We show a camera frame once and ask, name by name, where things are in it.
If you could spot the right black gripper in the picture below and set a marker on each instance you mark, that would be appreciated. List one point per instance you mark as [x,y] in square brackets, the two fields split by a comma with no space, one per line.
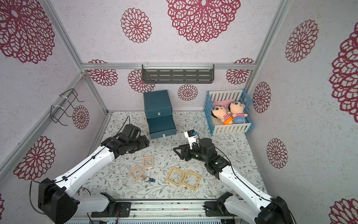
[187,152]

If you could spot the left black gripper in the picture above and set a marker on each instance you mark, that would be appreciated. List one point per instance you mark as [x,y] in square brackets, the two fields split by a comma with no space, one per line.
[143,141]

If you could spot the teal three-drawer cabinet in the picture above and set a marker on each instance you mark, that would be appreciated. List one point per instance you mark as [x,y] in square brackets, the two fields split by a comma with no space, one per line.
[159,114]

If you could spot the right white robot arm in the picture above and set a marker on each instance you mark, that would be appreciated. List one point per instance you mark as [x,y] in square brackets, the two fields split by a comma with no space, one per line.
[252,205]

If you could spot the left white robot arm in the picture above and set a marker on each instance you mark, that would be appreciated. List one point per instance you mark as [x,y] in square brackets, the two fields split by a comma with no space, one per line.
[81,173]

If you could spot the right large yellow brooch box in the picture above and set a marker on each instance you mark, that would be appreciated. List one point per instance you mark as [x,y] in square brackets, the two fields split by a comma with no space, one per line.
[191,180]

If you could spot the tilted small wooden brooch box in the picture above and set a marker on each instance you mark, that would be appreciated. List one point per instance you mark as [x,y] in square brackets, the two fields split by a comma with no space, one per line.
[136,173]

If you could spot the large yellow wooden brooch box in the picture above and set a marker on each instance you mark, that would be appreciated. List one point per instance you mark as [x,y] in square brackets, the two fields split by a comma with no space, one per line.
[175,176]

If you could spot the orange dressed plush doll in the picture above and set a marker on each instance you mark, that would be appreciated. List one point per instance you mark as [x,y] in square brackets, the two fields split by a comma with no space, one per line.
[222,115]

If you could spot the blue white toy crib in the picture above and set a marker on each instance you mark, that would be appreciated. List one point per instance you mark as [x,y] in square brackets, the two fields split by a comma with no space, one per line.
[224,98]

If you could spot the blue dressed plush doll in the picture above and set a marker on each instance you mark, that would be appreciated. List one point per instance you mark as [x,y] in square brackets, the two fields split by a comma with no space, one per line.
[236,109]

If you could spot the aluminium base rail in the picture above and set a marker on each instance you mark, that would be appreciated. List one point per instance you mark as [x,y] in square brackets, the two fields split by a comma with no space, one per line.
[156,209]

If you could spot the grey wall shelf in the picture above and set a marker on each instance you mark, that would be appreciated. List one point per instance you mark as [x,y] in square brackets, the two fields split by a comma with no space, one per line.
[178,74]

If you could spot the black wire wall rack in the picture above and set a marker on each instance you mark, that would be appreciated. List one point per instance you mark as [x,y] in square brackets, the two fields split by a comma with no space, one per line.
[58,111]

